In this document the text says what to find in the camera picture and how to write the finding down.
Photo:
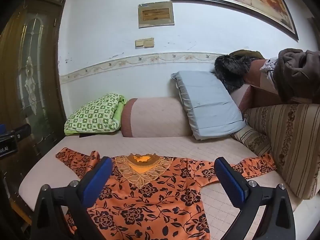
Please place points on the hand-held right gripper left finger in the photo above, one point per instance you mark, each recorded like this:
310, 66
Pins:
96, 182

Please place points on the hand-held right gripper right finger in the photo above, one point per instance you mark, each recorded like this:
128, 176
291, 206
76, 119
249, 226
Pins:
231, 182

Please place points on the orange floral blouse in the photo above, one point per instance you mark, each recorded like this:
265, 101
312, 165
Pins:
150, 205

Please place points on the small striped sofa cushion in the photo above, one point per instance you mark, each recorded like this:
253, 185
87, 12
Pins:
252, 140

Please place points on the green patterned pillow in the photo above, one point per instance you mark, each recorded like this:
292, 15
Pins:
95, 116

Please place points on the large striped sofa cushion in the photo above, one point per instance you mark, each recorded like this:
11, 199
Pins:
290, 140

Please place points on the wooden door with glass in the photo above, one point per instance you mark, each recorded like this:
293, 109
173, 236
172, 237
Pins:
30, 67

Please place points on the grey pillow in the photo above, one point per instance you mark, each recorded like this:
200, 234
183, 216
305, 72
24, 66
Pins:
210, 105

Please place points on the pink bolster cushion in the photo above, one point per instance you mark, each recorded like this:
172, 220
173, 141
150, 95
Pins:
155, 117

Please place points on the pink sofa backrest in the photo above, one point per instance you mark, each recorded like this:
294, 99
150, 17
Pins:
260, 95

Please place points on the black fur garment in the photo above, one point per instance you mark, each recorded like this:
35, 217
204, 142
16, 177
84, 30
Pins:
232, 72

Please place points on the white patterned cloth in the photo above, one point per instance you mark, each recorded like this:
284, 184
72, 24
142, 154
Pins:
268, 67

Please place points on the brown jacket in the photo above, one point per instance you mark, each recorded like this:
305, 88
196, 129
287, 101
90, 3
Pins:
297, 75

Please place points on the olive brown cloth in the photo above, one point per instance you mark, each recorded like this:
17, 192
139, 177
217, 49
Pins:
246, 55

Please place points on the framed wall plaque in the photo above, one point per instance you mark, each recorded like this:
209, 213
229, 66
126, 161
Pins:
156, 14

